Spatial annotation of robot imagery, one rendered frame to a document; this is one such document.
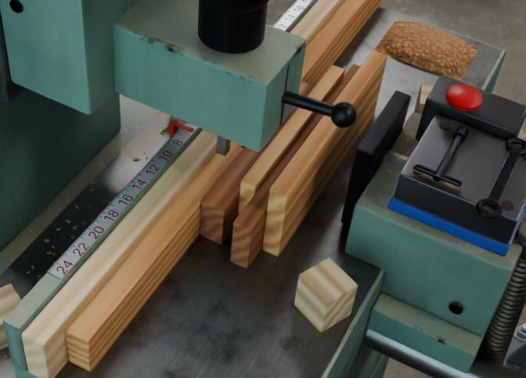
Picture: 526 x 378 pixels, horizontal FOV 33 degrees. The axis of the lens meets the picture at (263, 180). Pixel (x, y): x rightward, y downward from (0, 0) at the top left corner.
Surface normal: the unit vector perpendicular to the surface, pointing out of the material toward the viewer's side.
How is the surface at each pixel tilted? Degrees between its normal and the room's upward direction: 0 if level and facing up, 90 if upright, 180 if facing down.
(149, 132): 0
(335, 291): 0
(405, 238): 90
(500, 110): 0
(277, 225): 90
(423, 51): 30
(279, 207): 90
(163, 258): 90
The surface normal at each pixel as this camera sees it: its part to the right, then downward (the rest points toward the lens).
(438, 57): -0.05, -0.32
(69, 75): -0.46, 0.61
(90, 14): 0.88, 0.38
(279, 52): 0.08, -0.70
